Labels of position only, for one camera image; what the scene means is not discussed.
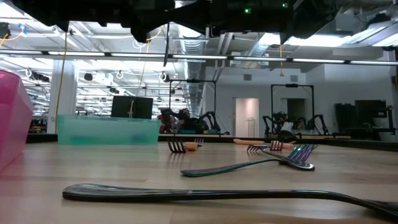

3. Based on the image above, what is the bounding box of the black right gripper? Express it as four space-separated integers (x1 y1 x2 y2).
165 0 246 32

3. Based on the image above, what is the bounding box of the black monitor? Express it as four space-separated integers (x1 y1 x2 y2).
132 96 154 120
111 95 133 120

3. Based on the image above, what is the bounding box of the person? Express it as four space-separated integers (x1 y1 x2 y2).
178 108 200 131

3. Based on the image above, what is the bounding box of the white square pillar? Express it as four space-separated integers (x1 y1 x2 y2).
46 60 78 134

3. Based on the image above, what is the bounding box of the white door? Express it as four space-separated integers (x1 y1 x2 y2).
235 98 260 138

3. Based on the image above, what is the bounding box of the teal translucent plastic bin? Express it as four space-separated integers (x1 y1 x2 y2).
57 114 162 146

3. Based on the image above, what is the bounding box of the red translucent plastic bin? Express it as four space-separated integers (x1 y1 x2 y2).
0 69 34 171

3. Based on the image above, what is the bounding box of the black monitor desk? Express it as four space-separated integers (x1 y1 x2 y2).
334 99 396 141

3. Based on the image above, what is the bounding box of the yellow cable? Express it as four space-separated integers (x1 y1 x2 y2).
129 29 163 119
54 30 68 134

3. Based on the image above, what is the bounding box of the black gantry frame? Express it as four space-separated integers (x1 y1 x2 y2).
270 83 315 138
169 79 218 135

